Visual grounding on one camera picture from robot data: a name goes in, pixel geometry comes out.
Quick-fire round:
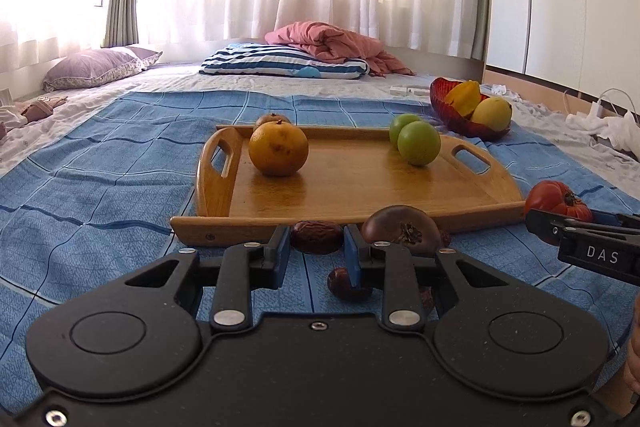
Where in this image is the blue checked bed sheet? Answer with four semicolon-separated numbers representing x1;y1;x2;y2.
1;91;639;413

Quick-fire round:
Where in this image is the wooden serving tray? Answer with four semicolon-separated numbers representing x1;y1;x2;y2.
170;126;525;247

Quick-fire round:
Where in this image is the purple pillow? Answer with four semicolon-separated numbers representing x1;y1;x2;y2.
43;46;163;92

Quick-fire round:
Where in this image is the red glass fruit bowl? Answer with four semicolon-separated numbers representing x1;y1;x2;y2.
430;77;511;142

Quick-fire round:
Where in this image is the white crumpled cloth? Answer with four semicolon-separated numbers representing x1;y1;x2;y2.
565;106;640;157

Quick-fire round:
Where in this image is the person's hand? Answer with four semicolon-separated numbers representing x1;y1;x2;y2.
624;303;640;395

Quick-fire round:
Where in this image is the white charger cable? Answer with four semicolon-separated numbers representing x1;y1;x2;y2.
560;86;639;115

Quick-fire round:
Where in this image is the rear green apple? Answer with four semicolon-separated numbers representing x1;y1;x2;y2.
388;114;421;147

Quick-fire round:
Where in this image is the pink white clothes pile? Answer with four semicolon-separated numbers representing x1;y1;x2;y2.
0;96;67;140

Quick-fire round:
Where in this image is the large orange fruit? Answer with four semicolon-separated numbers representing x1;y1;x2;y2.
248;120;309;176

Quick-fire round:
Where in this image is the small orange fruit behind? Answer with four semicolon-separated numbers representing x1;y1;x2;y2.
253;113;291;130

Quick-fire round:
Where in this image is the front green apple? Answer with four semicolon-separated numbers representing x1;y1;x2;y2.
397;120;440;167

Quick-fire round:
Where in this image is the yellow starfruit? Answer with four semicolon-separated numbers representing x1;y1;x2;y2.
444;80;483;118

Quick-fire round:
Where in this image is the blue white striped pillow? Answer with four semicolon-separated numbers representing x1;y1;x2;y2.
200;42;370;80

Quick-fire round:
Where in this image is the dark purple tomato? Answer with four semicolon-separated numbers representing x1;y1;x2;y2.
360;205;445;258

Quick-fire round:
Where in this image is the yellow mango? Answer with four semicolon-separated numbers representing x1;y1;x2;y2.
471;96;512;132

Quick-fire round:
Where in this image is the green apple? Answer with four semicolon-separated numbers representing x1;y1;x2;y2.
397;120;440;167
388;114;421;147

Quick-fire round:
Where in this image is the dried red date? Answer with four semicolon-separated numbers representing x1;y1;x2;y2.
290;220;344;255
326;267;372;303
419;286;434;314

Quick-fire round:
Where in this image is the pink crumpled blanket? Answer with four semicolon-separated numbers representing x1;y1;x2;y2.
264;20;414;77

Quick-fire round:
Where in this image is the red ribbed tomato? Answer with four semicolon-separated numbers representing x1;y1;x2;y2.
524;180;593;246

